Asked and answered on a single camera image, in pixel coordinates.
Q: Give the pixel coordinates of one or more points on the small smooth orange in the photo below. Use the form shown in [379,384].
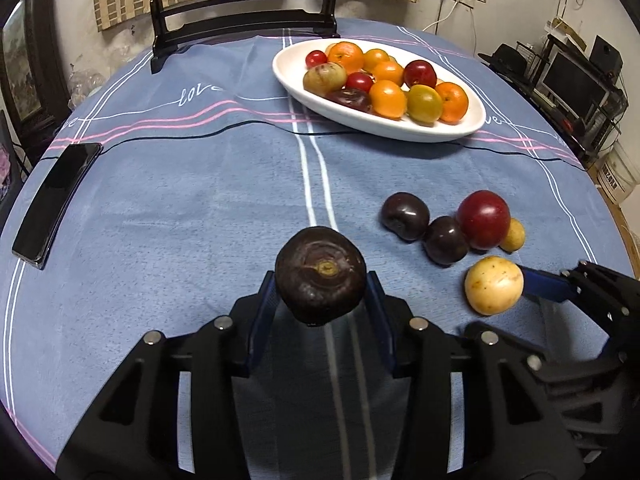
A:
[389,73]
[376,57]

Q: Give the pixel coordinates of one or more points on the black speaker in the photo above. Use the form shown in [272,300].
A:
[606,55]

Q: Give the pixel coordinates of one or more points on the clear plastic bag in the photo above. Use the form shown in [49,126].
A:
[85,85]

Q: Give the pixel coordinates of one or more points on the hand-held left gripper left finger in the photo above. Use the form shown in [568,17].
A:
[260,320]

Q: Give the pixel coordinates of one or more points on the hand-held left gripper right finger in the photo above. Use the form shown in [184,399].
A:
[380,320]

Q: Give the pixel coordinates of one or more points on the blue striped tablecloth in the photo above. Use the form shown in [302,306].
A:
[175,235]

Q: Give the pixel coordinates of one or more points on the wrinkled dark purple passion fruit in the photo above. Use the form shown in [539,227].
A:
[350,100]

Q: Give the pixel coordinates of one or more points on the small yellow plum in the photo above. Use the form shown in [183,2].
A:
[514,236]

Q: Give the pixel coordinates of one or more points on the black hat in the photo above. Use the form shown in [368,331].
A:
[507,57]

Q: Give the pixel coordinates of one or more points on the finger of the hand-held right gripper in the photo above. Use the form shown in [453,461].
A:
[525,357]
[547,285]

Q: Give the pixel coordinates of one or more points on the black smartphone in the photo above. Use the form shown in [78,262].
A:
[55,202]

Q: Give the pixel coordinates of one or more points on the dark brown mangosteen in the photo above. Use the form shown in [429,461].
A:
[320,275]

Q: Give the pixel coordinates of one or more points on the white bucket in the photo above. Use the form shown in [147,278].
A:
[622,170]

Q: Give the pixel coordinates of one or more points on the red plum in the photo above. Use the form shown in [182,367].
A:
[420,73]
[482,217]

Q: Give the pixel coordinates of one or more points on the large dimpled mandarin orange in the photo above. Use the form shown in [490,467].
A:
[452,102]

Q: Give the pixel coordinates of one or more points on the beige-green speckled pear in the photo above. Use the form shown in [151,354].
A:
[322,78]

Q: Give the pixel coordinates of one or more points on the dark wooden framed picture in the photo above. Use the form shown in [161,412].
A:
[22,60]

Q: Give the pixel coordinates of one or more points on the yellow-orange persimmon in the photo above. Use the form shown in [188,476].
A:
[387,100]

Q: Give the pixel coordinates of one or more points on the white oval plate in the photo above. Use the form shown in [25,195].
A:
[292,70]

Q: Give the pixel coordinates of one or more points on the small red cherry tomato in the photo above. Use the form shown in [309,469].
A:
[316,58]

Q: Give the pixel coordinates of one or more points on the computer monitor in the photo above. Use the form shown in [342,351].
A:
[575,82]

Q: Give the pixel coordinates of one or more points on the pale yellow speckled pear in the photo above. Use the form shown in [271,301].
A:
[492,285]

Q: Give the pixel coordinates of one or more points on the dark purple plum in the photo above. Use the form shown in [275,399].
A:
[445,241]
[405,215]

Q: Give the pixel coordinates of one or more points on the green-yellow tomato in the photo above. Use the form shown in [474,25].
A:
[424,105]

